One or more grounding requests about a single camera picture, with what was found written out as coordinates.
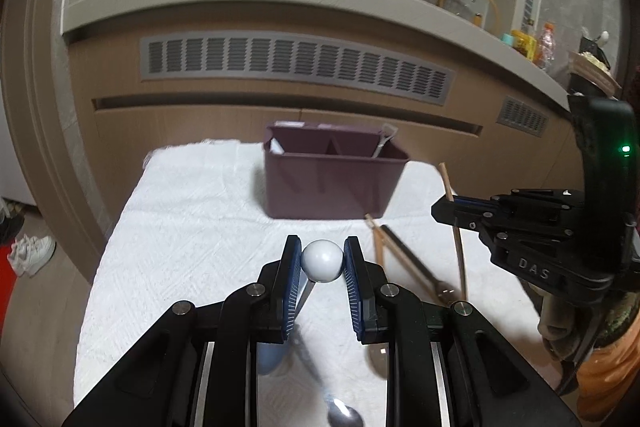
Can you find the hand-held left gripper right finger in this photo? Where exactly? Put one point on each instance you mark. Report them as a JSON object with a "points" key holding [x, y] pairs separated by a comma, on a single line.
{"points": [[352, 287]]}

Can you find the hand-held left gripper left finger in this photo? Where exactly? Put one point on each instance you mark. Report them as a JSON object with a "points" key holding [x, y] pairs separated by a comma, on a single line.
{"points": [[292, 287]]}

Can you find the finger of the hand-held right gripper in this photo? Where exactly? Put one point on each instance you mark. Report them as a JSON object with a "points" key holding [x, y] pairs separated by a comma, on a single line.
{"points": [[465, 213], [540, 199]]}

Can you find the wooden chopstick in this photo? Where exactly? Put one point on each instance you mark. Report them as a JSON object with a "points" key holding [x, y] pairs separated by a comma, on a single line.
{"points": [[446, 182], [379, 247]]}

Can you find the purple plastic utensil holder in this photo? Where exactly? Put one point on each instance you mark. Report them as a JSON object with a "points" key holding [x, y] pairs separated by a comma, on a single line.
{"points": [[325, 187]]}

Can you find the person's right hand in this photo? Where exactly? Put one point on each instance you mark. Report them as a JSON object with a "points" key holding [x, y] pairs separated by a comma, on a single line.
{"points": [[557, 332]]}

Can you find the small grey vent grille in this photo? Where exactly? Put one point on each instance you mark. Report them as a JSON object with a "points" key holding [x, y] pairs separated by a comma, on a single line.
{"points": [[522, 116]]}

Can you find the looped metal utensil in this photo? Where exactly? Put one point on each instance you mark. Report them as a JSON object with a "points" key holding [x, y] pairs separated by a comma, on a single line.
{"points": [[382, 144]]}

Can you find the white textured cloth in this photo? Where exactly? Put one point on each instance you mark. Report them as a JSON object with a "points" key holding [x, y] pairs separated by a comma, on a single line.
{"points": [[190, 232]]}

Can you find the tan paper box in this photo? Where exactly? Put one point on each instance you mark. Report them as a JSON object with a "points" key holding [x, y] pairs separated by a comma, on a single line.
{"points": [[595, 69]]}

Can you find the plastic bottle with orange cap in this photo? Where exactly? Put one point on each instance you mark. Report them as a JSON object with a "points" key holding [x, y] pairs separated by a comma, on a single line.
{"points": [[547, 44]]}

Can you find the yellow packet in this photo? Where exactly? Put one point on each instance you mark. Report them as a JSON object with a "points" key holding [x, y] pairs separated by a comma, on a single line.
{"points": [[526, 44]]}

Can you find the teal cup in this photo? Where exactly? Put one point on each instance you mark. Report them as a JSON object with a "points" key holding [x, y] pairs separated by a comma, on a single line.
{"points": [[508, 39]]}

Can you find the wooden radiator cabinet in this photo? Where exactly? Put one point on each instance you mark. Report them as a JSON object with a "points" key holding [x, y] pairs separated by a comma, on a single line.
{"points": [[200, 117]]}

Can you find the clear container with orange rim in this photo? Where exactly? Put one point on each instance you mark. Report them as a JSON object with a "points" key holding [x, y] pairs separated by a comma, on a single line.
{"points": [[467, 4]]}

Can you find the long grey vent grille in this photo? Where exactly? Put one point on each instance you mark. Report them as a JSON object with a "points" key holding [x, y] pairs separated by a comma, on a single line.
{"points": [[300, 62]]}

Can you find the white sneakers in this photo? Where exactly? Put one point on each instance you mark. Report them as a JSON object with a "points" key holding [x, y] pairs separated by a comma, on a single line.
{"points": [[32, 254]]}

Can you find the red mat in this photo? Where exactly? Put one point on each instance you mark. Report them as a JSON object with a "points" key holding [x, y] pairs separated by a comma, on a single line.
{"points": [[6, 277]]}

